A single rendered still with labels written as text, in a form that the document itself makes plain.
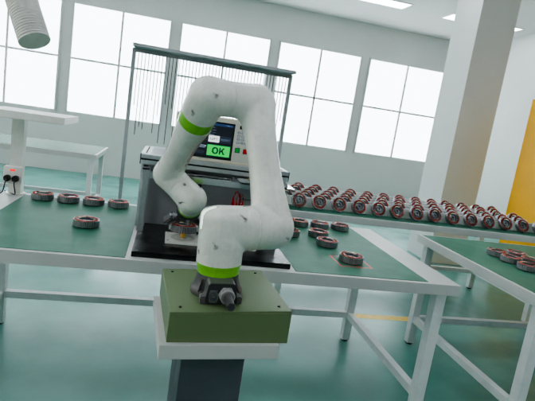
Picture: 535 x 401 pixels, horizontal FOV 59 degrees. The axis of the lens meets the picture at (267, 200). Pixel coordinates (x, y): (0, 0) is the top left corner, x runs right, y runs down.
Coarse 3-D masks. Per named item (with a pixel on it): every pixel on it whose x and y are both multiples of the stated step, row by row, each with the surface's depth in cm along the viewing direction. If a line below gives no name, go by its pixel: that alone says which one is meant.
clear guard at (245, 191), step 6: (240, 180) 207; (246, 180) 209; (240, 186) 196; (246, 186) 197; (288, 186) 209; (240, 192) 195; (246, 192) 195; (288, 192) 201; (294, 192) 202; (240, 198) 193; (246, 198) 194; (288, 198) 199; (294, 198) 200; (288, 204) 197; (294, 204) 198
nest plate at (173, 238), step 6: (168, 234) 209; (174, 234) 210; (180, 234) 212; (186, 234) 213; (192, 234) 215; (168, 240) 199; (174, 240) 200; (180, 240) 202; (186, 240) 203; (192, 240) 204
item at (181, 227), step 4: (172, 224) 202; (176, 224) 201; (180, 224) 208; (184, 224) 209; (192, 224) 206; (172, 228) 202; (176, 228) 201; (180, 228) 200; (184, 228) 200; (188, 228) 201; (192, 228) 202; (196, 228) 205; (176, 232) 201; (180, 232) 201; (184, 232) 201; (188, 232) 201; (192, 232) 203
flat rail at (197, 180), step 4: (152, 172) 208; (152, 176) 209; (192, 176) 213; (196, 180) 213; (200, 180) 213; (204, 180) 213; (208, 180) 214; (212, 180) 214; (216, 180) 215; (220, 180) 215; (224, 180) 215; (204, 184) 214; (208, 184) 214; (212, 184) 215; (216, 184) 215; (220, 184) 215; (224, 184) 216; (228, 184) 216; (232, 184) 216; (236, 184) 217; (236, 188) 217
